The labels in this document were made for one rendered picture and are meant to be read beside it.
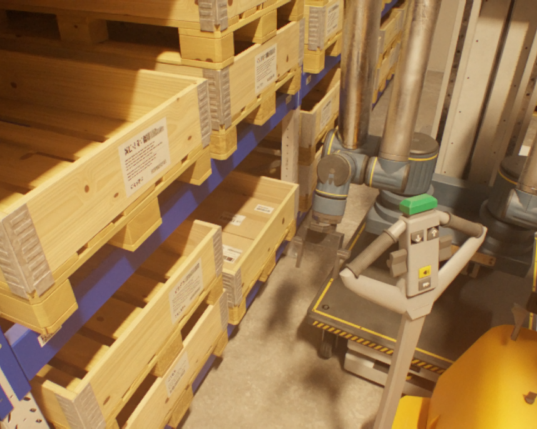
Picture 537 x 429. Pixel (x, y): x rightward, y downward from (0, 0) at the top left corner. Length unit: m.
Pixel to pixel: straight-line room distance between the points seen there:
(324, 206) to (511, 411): 0.78
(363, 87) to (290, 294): 1.42
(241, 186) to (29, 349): 1.82
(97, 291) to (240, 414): 1.19
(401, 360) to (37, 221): 0.99
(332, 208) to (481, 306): 1.21
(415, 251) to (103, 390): 0.93
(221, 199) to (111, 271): 1.45
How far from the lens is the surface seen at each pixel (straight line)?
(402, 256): 1.14
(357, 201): 3.66
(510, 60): 2.21
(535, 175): 1.61
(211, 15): 1.56
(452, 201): 2.32
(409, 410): 2.03
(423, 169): 2.03
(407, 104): 1.61
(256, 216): 2.61
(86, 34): 1.89
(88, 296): 1.36
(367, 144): 2.06
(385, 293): 1.17
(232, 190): 2.85
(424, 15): 1.63
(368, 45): 1.82
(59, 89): 1.93
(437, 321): 2.37
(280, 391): 2.43
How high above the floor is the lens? 2.03
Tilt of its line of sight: 36 degrees down
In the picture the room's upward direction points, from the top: straight up
